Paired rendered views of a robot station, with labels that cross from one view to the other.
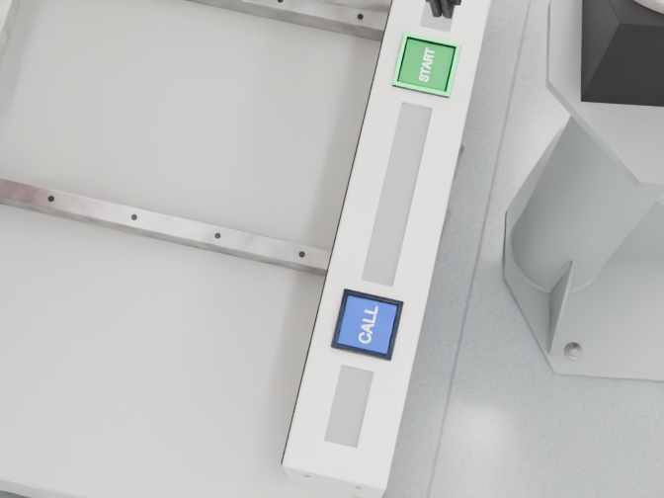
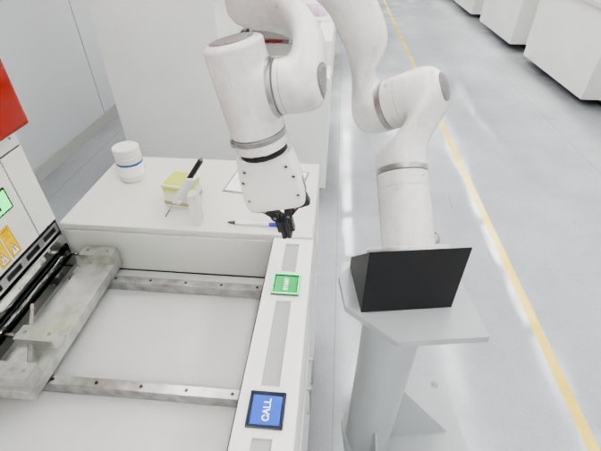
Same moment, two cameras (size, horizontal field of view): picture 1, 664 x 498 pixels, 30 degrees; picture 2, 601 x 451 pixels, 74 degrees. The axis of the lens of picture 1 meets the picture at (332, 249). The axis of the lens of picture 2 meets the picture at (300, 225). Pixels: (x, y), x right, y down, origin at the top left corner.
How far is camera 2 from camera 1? 0.51 m
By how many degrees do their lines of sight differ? 37
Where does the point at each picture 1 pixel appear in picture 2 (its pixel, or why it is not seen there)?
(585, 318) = not seen: outside the picture
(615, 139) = (380, 326)
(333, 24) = (245, 293)
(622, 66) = (376, 283)
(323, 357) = (241, 434)
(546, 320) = not seen: outside the picture
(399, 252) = (281, 369)
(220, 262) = (189, 408)
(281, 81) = (222, 319)
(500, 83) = (328, 367)
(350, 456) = not seen: outside the picture
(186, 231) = (169, 390)
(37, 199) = (88, 384)
